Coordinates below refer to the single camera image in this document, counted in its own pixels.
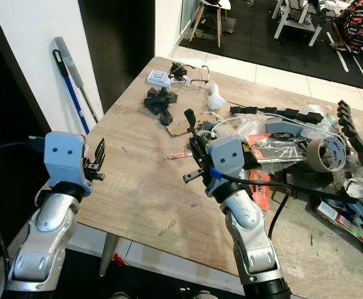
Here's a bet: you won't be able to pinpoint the brown cardboard piece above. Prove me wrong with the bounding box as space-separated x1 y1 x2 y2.
165 112 198 137

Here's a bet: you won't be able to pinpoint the small red white sachet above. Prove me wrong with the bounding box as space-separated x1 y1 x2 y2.
165 151 195 161

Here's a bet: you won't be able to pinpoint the crumpled white tissue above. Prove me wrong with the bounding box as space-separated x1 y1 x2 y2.
206 81 226 112

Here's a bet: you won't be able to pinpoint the crumpled clear plastic bag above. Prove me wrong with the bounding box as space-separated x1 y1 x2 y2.
213 115 266 145

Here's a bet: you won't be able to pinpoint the black plastic clamp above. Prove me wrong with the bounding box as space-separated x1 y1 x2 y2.
142 87 177 126

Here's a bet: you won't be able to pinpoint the light wooden table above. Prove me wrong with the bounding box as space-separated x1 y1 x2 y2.
75 56 363 299

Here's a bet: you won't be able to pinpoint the small black gadget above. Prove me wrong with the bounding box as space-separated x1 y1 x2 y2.
169 62 186 82

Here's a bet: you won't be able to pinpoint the small white box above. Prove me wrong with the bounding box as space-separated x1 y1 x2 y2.
146 70 173 88

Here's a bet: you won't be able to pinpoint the clear wrapper with red print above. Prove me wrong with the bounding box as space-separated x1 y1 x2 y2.
246 131 326 166

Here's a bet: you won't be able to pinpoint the grey plastic printed part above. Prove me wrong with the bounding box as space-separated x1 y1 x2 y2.
265 116 307 141

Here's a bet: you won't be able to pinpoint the brown packing tape roll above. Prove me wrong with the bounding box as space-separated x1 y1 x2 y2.
306 136 348 174

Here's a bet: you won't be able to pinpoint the white chair with wooden legs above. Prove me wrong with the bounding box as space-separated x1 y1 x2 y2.
191 0 233 49

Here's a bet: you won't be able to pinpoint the red printed package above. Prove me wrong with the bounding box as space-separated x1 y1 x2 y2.
315 198 363 254

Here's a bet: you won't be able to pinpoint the person in patterned clothes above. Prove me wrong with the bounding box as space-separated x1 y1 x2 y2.
327 0 363 54

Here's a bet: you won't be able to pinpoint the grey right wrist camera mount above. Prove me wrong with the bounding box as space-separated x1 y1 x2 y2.
206 136 244 185

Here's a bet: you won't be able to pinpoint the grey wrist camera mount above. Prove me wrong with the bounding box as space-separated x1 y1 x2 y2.
206 136 244 185
44 132 87 189

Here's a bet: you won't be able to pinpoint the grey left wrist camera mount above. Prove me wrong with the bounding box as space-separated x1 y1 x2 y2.
44 132 87 189

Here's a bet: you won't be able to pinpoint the thin frame eyeglasses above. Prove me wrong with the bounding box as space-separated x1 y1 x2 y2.
184 65 211 89

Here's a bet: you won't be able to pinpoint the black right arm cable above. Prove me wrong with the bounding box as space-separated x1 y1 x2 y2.
210 167 292 242

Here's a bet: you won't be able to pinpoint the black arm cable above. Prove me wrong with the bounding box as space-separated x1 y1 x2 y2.
210 167 292 242
0 136 50 293

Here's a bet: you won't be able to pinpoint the blue mop handle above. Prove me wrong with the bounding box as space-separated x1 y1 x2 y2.
52 50 90 135

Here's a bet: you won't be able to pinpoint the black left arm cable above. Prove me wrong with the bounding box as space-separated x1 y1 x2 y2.
0 136 50 293

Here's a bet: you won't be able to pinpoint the black plastic cable chain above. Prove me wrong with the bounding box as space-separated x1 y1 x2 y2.
230 105 327 126
337 99 363 183

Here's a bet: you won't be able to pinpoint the grey long handled tool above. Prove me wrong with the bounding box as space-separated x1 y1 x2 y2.
53 36 102 123

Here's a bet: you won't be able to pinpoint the white metal frame stool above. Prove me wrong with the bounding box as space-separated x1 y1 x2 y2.
273 0 329 47

